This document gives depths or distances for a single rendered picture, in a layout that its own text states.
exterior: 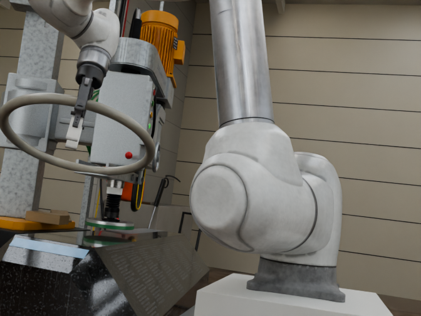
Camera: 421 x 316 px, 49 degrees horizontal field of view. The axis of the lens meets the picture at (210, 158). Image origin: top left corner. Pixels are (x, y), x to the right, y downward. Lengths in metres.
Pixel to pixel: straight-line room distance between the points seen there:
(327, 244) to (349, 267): 5.85
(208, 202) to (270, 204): 0.10
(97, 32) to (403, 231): 5.85
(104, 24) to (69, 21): 0.11
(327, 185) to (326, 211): 0.05
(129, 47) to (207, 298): 1.49
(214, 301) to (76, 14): 0.85
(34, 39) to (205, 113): 4.57
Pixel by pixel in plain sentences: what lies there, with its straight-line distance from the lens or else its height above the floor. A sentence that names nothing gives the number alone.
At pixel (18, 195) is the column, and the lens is 2.75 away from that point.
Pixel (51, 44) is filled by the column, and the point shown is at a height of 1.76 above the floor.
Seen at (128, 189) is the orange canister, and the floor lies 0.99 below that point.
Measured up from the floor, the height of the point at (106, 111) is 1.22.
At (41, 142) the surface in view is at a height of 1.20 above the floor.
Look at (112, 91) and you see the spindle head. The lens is 2.13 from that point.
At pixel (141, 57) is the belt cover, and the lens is 2.13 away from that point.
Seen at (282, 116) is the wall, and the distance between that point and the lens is 6.89.
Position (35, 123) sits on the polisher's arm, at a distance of 2.69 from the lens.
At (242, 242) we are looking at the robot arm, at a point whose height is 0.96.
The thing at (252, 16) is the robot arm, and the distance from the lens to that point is 0.88.
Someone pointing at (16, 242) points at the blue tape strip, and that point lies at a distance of 1.80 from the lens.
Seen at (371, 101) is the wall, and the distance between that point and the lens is 6.93.
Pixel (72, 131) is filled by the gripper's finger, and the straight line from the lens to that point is 1.26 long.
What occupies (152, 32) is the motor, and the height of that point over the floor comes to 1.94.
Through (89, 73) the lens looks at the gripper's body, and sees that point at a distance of 1.34.
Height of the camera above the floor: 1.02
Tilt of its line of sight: 5 degrees up
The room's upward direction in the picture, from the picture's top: 7 degrees clockwise
